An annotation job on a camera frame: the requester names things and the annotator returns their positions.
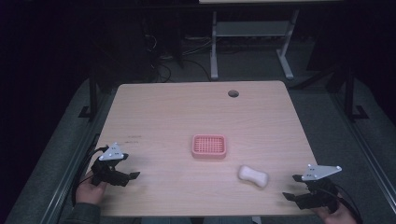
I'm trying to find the bundle of floor cables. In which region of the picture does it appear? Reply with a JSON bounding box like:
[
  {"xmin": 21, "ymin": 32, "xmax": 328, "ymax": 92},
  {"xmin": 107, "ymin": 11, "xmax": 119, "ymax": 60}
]
[{"xmin": 145, "ymin": 33, "xmax": 213, "ymax": 83}]

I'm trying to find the white metal stand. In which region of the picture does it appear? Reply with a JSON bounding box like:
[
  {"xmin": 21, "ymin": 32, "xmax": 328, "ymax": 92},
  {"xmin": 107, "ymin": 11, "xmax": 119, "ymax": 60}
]
[{"xmin": 209, "ymin": 8, "xmax": 301, "ymax": 81}]

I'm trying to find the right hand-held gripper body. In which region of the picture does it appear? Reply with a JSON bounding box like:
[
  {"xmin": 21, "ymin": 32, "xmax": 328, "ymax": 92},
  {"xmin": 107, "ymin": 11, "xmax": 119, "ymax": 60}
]
[{"xmin": 295, "ymin": 163, "xmax": 343, "ymax": 214}]

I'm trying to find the pink soap dish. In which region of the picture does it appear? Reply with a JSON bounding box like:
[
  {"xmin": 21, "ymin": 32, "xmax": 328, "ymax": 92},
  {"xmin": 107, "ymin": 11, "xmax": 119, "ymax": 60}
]
[{"xmin": 191, "ymin": 133, "xmax": 228, "ymax": 161}]

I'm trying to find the metal frame rail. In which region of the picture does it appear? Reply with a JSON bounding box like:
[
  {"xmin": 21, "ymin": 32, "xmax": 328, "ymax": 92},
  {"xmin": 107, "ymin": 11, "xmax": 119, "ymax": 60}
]
[
  {"xmin": 329, "ymin": 91, "xmax": 396, "ymax": 203},
  {"xmin": 38, "ymin": 90, "xmax": 119, "ymax": 224}
]

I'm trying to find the white soap bar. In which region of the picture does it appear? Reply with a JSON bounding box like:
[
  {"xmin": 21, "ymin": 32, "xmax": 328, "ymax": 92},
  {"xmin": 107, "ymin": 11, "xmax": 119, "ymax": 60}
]
[{"xmin": 237, "ymin": 164, "xmax": 270, "ymax": 189}]

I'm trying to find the person's right hand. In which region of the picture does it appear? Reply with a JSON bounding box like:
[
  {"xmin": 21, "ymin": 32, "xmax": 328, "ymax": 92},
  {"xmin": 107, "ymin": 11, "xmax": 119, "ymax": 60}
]
[{"xmin": 311, "ymin": 199, "xmax": 359, "ymax": 224}]

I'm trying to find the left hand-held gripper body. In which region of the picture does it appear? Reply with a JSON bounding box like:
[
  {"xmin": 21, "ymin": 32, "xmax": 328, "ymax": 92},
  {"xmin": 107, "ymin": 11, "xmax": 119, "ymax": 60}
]
[{"xmin": 90, "ymin": 142, "xmax": 131, "ymax": 188}]

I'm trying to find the person's left hand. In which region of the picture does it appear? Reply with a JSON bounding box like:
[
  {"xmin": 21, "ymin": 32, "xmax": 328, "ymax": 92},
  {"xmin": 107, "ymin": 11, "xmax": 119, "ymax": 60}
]
[{"xmin": 75, "ymin": 178, "xmax": 108, "ymax": 206}]

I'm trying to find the black metal stand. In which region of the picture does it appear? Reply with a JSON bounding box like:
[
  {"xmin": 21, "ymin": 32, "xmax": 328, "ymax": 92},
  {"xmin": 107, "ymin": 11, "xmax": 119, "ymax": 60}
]
[
  {"xmin": 343, "ymin": 66, "xmax": 370, "ymax": 123},
  {"xmin": 78, "ymin": 66, "xmax": 101, "ymax": 121}
]

